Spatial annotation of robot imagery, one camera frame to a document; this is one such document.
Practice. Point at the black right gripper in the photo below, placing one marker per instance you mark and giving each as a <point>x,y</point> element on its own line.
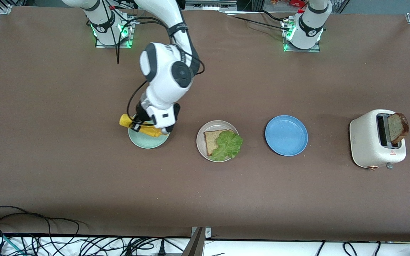
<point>141,113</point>

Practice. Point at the yellow mustard squeeze bottle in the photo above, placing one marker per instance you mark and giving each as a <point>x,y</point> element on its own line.
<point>125,121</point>

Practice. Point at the brown bread slice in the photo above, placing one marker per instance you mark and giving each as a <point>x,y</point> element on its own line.
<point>211,140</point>
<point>397,128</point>

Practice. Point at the green lettuce leaf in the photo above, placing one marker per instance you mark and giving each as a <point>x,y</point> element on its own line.
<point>228,147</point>

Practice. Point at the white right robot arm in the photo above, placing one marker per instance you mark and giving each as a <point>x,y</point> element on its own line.
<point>166,74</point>

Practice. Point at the green round plate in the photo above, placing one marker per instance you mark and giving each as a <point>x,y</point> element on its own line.
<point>148,142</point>

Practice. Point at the beige round plate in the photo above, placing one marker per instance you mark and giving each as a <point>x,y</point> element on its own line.
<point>216,125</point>

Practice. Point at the blue round plate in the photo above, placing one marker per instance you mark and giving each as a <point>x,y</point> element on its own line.
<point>286,135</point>

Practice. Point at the white two-slot toaster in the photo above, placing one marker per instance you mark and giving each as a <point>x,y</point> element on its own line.
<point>365,142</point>

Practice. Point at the black power plug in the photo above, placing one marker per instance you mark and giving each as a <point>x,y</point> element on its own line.
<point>162,250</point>

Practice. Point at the grey metal box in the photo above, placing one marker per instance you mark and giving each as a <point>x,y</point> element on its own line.
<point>210,5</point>

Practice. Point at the red packet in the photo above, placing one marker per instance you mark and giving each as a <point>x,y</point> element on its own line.
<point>295,3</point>

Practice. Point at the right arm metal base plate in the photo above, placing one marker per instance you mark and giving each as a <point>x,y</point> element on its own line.
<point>100,43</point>

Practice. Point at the aluminium profile bracket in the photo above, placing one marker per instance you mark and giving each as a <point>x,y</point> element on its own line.
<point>196,243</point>

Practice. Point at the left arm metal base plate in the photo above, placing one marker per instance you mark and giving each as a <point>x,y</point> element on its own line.
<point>301,50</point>

